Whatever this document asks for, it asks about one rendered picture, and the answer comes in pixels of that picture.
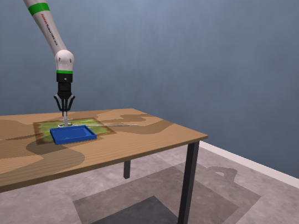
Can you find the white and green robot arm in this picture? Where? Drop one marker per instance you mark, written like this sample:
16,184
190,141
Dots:
64,59

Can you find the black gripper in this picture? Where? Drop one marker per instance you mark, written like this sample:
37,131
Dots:
64,92

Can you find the blue tray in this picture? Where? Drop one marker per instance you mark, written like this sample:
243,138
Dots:
71,134

